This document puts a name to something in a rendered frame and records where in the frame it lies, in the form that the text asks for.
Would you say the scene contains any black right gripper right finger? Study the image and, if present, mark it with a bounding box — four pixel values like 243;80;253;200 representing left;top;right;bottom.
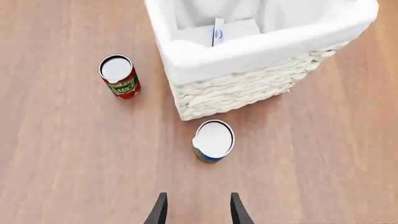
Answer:
230;192;255;224

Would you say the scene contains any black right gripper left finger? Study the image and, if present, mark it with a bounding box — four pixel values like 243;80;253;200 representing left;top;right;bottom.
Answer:
145;192;168;224

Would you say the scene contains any blue alphabet soup tin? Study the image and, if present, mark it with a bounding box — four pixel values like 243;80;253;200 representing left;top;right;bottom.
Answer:
192;119;236;164

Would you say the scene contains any white woven basket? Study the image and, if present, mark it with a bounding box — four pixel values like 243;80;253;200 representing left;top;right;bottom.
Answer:
144;0;381;122

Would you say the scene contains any white cream cheese box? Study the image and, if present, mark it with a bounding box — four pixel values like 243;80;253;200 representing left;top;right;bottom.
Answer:
205;17;225;47

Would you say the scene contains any red tomato sauce tin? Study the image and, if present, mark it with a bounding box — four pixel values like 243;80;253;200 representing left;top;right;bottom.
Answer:
98;54;141;101

